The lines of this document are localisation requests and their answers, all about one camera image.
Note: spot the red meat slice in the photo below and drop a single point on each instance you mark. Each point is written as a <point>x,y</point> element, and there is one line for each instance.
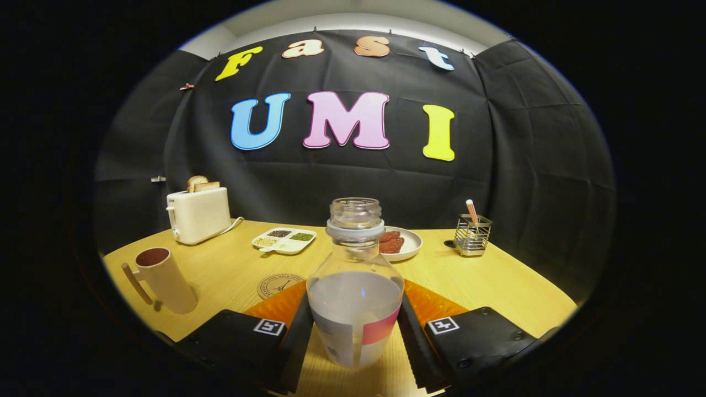
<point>390,236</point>
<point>392,246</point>

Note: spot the black backdrop cloth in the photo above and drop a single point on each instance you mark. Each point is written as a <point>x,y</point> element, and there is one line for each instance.
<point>342,176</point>

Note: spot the toast slice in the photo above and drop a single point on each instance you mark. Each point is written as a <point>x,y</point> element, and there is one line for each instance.
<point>208,186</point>
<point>196,181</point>

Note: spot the wooden table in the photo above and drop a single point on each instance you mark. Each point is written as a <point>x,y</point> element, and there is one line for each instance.
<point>485,281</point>

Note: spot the clear juice bottle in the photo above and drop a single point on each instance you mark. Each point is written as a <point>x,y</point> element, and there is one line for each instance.
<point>353,309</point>

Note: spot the white plate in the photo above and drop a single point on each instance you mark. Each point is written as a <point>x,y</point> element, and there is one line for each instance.
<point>412,242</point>

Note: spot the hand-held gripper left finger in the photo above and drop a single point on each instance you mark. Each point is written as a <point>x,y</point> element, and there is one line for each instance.
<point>295,353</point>

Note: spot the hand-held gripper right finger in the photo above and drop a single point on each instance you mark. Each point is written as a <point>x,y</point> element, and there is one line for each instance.
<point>416,342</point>

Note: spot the pink stick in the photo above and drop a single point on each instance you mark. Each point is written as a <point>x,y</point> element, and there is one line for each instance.
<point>471,209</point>

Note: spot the round cork coaster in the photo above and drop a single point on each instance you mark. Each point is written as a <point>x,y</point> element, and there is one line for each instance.
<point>276,286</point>

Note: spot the white divided dish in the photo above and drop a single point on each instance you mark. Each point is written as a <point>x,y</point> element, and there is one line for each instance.
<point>287,245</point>

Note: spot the white toaster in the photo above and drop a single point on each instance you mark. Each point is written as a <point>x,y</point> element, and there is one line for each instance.
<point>198,215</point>

